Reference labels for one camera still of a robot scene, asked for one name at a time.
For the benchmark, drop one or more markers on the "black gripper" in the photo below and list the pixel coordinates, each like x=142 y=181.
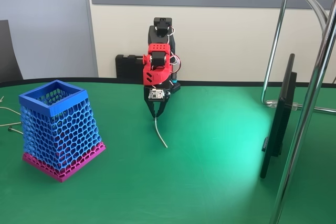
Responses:
x=150 y=106

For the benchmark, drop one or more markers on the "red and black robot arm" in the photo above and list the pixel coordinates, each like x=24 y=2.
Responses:
x=157 y=49

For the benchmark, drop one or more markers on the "blue and pink mesh basket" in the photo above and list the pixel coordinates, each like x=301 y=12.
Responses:
x=68 y=103

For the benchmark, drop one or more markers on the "black and teal table clamp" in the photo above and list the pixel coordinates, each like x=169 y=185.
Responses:
x=174 y=78

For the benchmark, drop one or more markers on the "black plastic case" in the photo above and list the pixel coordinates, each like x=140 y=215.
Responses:
x=128 y=66

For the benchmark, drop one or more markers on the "green table cloth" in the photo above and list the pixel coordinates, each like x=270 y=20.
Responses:
x=183 y=182

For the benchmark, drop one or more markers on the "black LED light panel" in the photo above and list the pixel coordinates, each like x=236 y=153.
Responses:
x=278 y=129

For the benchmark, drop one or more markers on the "chrome stand pole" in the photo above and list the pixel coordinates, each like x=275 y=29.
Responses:
x=302 y=129

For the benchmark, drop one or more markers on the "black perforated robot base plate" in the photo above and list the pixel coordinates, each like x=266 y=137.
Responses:
x=175 y=87

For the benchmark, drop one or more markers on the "chrome tube frame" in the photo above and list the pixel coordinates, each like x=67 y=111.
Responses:
x=275 y=37

